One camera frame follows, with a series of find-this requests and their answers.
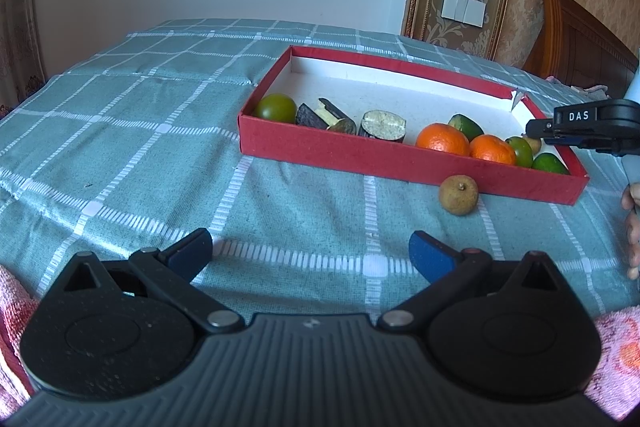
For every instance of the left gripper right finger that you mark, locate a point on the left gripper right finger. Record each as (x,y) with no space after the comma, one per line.
(451,275)

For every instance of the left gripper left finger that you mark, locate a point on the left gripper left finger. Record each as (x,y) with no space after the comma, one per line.
(167,276)

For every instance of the green lime wedge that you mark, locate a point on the green lime wedge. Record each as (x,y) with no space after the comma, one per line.
(466,126)
(548,162)

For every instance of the brown longan fruit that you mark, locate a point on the brown longan fruit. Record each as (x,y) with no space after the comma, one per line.
(534,144)
(458,194)

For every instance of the orange mandarin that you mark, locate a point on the orange mandarin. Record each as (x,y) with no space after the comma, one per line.
(445,139)
(490,148)

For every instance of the dark sugarcane piece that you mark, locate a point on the dark sugarcane piece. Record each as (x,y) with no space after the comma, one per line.
(326,116)
(382,125)

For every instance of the green round tomato fruit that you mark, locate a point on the green round tomato fruit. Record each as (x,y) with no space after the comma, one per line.
(523,152)

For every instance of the person right hand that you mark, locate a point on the person right hand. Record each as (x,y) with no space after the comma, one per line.
(630,201)

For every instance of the crumpled cloth by headboard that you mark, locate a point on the crumpled cloth by headboard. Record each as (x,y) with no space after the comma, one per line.
(594,93)

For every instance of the white electric kettle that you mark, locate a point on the white electric kettle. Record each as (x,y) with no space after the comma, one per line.
(633,90)

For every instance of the wooden headboard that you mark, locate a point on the wooden headboard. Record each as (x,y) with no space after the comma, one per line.
(579,50)

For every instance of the green plaid bed sheet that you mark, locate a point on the green plaid bed sheet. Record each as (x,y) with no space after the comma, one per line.
(138,146)

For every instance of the pink floral towel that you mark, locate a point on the pink floral towel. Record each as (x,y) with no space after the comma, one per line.
(614,387)

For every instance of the red shallow cardboard box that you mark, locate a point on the red shallow cardboard box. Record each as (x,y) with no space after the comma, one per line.
(422,95)

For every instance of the floral curtain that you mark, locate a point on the floral curtain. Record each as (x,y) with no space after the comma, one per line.
(22,71)

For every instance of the white wall switch panel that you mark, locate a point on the white wall switch panel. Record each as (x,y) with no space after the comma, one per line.
(468,12)

